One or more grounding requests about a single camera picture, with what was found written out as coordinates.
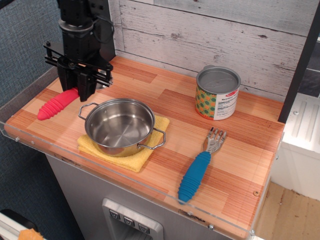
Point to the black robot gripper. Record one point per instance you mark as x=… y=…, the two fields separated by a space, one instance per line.
x=78 y=61

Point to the red handled metal spoon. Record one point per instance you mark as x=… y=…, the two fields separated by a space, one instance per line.
x=58 y=103

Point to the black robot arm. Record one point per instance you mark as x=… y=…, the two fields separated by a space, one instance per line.
x=74 y=13

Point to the stainless steel pot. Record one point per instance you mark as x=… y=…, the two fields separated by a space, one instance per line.
x=121 y=127

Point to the clear acrylic table guard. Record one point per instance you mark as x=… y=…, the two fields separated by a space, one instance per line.
x=24 y=99

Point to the yellow folded cloth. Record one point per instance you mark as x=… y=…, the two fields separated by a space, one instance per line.
x=133 y=162

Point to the grey cabinet with dispenser panel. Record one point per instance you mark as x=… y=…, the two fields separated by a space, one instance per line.
x=110 y=202

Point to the toy food can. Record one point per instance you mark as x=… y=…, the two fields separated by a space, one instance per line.
x=216 y=94

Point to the orange and black object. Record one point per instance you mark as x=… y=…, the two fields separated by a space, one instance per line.
x=14 y=226

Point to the white plastic unit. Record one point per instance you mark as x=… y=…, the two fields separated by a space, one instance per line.
x=297 y=163

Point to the blue handled metal fork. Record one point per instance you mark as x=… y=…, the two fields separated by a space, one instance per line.
x=194 y=175

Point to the dark vertical post right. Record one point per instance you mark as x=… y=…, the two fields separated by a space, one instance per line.
x=301 y=66

